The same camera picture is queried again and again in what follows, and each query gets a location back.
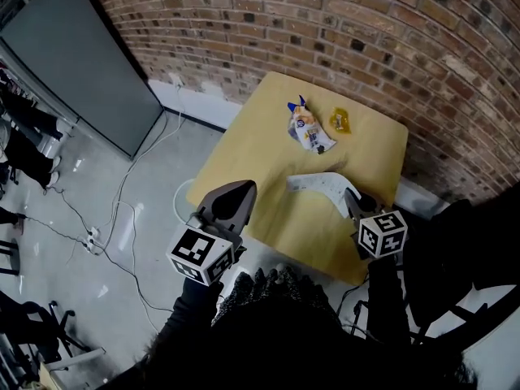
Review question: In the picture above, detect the white paper receipt trash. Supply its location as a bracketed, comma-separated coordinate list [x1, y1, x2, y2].
[285, 171, 361, 219]

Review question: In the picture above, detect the person's dark clothing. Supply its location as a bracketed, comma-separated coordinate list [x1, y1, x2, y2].
[95, 265, 480, 390]

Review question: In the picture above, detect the blue white snack wrapper trash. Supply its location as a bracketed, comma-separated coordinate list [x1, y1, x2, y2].
[287, 94, 339, 156]

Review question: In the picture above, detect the black cable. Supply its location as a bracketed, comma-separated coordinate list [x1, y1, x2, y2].
[15, 187, 106, 255]

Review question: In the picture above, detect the black office chair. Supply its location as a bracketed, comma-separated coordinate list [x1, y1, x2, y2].
[0, 292, 93, 375]

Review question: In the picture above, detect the black stool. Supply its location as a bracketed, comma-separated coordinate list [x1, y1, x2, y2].
[0, 236, 22, 276]

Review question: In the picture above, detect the white round bin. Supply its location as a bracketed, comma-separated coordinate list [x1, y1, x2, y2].
[173, 177, 204, 223]

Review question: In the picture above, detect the grey metal cabinet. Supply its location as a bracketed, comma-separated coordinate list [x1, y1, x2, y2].
[0, 0, 166, 161]

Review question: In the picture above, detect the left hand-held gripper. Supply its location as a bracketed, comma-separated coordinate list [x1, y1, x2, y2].
[165, 180, 258, 287]

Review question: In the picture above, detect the person's left forearm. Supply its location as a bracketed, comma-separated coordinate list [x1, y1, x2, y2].
[156, 276, 225, 343]

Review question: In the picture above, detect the white power strip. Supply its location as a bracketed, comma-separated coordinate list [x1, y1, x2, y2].
[82, 226, 102, 253]

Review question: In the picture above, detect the person's right forearm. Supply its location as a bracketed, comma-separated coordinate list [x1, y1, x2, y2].
[366, 255, 412, 345]

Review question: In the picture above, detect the yellow wooden table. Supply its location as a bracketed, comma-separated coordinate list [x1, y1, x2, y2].
[185, 71, 410, 287]

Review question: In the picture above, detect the white cable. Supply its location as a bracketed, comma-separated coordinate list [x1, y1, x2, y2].
[87, 82, 186, 332]

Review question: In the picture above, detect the yellow clear wrapper trash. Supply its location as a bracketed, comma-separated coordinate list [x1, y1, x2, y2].
[327, 106, 353, 135]

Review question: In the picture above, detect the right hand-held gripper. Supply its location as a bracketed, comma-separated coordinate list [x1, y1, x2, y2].
[344, 187, 409, 260]

